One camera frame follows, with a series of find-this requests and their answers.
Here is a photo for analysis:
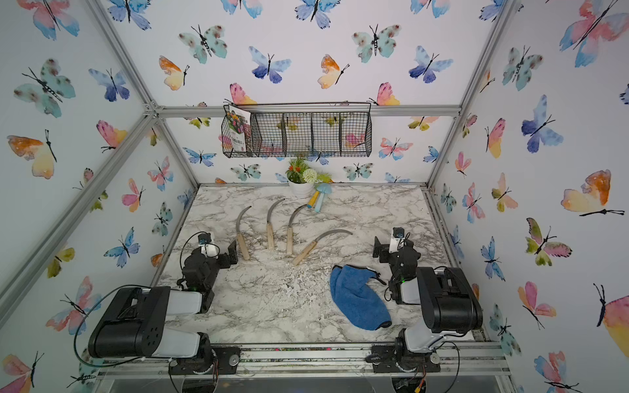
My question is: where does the sickle wooden handle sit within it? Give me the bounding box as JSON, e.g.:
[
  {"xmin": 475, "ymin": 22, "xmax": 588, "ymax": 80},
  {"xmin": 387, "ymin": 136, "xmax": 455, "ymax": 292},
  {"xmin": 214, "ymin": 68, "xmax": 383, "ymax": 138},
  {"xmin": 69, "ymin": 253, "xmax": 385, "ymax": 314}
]
[
  {"xmin": 266, "ymin": 198, "xmax": 285, "ymax": 251},
  {"xmin": 292, "ymin": 228, "xmax": 354, "ymax": 267},
  {"xmin": 286, "ymin": 204, "xmax": 308, "ymax": 255},
  {"xmin": 235, "ymin": 206, "xmax": 252, "ymax": 261}
]

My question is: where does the blue microfiber rag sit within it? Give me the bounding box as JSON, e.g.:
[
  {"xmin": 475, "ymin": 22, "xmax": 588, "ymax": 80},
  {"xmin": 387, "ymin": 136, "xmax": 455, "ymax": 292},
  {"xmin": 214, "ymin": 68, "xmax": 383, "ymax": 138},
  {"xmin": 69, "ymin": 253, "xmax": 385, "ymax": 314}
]
[{"xmin": 329, "ymin": 265, "xmax": 392, "ymax": 331}]

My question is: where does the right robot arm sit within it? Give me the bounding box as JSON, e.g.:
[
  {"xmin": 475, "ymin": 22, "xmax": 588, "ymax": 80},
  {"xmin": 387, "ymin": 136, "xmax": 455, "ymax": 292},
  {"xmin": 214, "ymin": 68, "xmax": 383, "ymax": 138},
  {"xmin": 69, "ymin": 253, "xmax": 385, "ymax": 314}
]
[{"xmin": 372, "ymin": 237, "xmax": 483, "ymax": 373}]

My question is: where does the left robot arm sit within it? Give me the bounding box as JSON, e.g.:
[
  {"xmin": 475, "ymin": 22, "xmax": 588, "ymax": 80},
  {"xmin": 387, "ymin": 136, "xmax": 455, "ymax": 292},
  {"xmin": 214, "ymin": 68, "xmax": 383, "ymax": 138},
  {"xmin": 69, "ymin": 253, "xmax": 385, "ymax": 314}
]
[{"xmin": 75, "ymin": 242, "xmax": 238, "ymax": 375}]

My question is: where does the teal garden trowel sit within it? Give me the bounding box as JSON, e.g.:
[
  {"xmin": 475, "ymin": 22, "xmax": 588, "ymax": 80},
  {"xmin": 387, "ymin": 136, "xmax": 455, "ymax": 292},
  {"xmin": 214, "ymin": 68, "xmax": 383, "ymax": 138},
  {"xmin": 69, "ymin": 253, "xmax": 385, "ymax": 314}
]
[{"xmin": 314, "ymin": 183, "xmax": 332, "ymax": 213}]

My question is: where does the white pot with plant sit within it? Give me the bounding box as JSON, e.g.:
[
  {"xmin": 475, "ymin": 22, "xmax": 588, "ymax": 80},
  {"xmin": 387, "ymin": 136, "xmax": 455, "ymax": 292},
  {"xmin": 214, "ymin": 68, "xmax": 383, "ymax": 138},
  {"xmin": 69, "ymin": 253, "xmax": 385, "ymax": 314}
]
[{"xmin": 285, "ymin": 157, "xmax": 333, "ymax": 199}]

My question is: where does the seed packet in basket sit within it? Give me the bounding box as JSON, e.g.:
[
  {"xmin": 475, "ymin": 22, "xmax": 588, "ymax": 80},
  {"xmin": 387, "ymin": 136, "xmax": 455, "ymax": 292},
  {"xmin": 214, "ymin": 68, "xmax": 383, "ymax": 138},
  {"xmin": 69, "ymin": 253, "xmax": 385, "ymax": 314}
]
[{"xmin": 225, "ymin": 106, "xmax": 252, "ymax": 152}]

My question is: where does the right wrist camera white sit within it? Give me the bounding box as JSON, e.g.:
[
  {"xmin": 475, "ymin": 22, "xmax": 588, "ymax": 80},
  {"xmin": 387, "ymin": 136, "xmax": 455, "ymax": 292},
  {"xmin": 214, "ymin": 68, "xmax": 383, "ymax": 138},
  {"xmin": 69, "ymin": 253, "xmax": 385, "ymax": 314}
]
[{"xmin": 389, "ymin": 227, "xmax": 406, "ymax": 253}]

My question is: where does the yellow handled garden tool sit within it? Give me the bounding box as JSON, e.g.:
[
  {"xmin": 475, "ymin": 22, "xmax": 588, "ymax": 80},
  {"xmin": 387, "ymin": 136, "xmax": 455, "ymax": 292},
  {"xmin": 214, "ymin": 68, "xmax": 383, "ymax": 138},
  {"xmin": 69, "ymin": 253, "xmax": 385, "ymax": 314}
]
[{"xmin": 307, "ymin": 190, "xmax": 320, "ymax": 209}]

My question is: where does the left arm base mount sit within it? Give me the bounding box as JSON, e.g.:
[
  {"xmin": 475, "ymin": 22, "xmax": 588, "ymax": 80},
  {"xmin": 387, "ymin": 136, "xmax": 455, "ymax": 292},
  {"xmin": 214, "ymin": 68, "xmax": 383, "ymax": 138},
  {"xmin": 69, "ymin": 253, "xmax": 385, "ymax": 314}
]
[{"xmin": 168, "ymin": 345, "xmax": 242, "ymax": 377}]

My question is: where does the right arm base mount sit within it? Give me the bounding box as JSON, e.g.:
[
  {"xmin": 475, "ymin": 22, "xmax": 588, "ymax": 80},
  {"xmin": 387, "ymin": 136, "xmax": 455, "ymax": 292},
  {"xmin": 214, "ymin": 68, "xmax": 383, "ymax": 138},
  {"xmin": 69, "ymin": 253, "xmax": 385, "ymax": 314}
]
[{"xmin": 365, "ymin": 342, "xmax": 441, "ymax": 374}]

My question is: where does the aluminium front rail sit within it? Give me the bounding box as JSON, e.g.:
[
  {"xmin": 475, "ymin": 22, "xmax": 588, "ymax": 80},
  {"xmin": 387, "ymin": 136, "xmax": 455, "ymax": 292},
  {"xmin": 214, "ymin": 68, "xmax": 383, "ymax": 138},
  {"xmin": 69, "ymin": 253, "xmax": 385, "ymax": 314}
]
[{"xmin": 95, "ymin": 342, "xmax": 512, "ymax": 379}]

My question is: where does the black wire wall basket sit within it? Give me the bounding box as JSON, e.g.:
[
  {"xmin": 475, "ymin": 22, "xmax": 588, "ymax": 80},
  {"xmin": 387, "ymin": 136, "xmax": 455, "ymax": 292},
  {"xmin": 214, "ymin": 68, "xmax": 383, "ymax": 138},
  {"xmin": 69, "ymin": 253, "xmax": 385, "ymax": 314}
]
[{"xmin": 220, "ymin": 102, "xmax": 373, "ymax": 160}]

